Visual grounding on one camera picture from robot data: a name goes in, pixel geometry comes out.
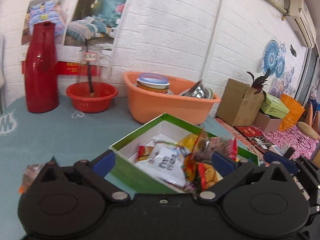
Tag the stacked bowls with blue lid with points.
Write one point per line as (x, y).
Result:
(153, 83)

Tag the round woven cushion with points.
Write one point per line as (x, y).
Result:
(307, 130)

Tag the green white cardboard box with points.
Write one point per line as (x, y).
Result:
(138, 145)

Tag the green shoe box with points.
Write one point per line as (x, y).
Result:
(274, 107)

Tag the dark red potted plant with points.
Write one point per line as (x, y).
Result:
(259, 82)

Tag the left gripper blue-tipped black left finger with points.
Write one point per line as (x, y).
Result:
(94, 173)

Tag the orange plastic bag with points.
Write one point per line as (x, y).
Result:
(295, 112)

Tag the red thermos jug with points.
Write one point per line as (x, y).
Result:
(40, 71)

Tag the large brown cardboard box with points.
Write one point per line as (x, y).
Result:
(239, 104)

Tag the brown pastry clear bag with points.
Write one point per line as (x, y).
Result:
(205, 146)

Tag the orange plastic basin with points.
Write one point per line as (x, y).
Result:
(145, 105)

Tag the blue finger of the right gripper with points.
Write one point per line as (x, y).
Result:
(290, 165)

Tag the bedding poster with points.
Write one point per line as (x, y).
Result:
(77, 22)

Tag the blue round wall decoration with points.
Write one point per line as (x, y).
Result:
(270, 57)

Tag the metal bowls in basin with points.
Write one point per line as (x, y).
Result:
(198, 91)

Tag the clear glass pitcher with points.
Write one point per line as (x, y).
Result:
(95, 65)

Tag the yellow snack bag in box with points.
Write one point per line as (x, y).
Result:
(188, 141)

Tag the white air conditioner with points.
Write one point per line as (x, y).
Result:
(298, 16)

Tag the red cracker bag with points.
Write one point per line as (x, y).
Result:
(202, 175)

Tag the white blue snack bag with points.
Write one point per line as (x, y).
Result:
(165, 162)

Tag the small brown cardboard box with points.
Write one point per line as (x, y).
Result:
(266, 124)

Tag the red plastic basket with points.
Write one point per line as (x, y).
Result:
(95, 101)

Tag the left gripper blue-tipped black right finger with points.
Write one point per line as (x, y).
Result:
(234, 175)

